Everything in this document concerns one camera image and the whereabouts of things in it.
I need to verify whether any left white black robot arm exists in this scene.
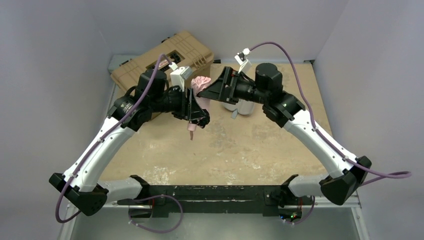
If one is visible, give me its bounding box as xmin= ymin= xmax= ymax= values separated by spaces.
xmin=49 ymin=68 xmax=212 ymax=216

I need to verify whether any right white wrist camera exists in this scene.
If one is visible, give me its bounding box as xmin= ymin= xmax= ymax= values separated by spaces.
xmin=234 ymin=48 xmax=252 ymax=74

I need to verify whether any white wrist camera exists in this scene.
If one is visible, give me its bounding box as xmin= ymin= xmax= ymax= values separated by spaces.
xmin=169 ymin=62 xmax=193 ymax=92
xmin=234 ymin=48 xmax=252 ymax=74

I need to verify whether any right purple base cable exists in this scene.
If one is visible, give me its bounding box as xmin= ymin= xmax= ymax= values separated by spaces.
xmin=281 ymin=196 xmax=317 ymax=226

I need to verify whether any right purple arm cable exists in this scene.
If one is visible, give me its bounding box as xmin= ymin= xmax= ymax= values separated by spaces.
xmin=249 ymin=41 xmax=413 ymax=187

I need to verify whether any aluminium frame rail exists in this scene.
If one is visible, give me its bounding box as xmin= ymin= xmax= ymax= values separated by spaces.
xmin=58 ymin=196 xmax=369 ymax=240

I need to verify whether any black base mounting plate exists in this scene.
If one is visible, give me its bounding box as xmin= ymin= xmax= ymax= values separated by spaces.
xmin=117 ymin=180 xmax=313 ymax=218

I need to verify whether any pink grey umbrella case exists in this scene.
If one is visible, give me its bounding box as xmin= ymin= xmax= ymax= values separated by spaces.
xmin=221 ymin=99 xmax=255 ymax=119

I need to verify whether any tan plastic toolbox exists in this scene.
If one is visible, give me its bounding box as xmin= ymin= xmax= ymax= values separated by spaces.
xmin=110 ymin=30 xmax=215 ymax=122

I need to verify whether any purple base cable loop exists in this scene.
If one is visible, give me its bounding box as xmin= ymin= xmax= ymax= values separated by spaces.
xmin=127 ymin=194 xmax=184 ymax=234

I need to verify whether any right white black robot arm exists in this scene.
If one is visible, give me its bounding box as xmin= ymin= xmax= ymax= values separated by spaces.
xmin=198 ymin=63 xmax=372 ymax=206

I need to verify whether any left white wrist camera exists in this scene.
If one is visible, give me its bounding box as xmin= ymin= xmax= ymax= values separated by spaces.
xmin=169 ymin=62 xmax=193 ymax=92

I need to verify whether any pink umbrella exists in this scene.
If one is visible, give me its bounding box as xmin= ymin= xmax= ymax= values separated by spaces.
xmin=187 ymin=76 xmax=212 ymax=141

